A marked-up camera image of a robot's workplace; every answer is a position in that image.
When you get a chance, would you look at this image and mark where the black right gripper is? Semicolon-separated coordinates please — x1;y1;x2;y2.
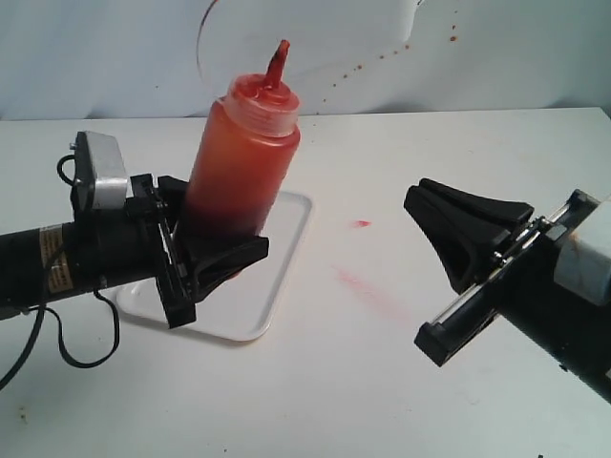
404;178;610;367

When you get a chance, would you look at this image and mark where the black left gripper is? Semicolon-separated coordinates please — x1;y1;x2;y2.
61;175;269;328

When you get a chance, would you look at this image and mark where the red sauce squeeze bottle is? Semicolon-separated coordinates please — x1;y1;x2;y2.
177;39;301;239

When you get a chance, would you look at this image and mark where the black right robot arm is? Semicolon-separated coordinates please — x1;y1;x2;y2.
404;178;610;399

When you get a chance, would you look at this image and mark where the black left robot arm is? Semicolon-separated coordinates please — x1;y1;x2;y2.
1;175;269;328

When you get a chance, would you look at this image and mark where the white rectangular plastic tray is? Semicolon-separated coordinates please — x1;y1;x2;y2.
115;191;313;344

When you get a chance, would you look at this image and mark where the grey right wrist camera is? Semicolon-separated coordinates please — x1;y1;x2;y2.
554;198;610;306

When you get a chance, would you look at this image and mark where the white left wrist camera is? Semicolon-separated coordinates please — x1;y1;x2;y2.
71;131;128;218

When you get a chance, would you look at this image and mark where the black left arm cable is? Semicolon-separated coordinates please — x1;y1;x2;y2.
0;155;120;392

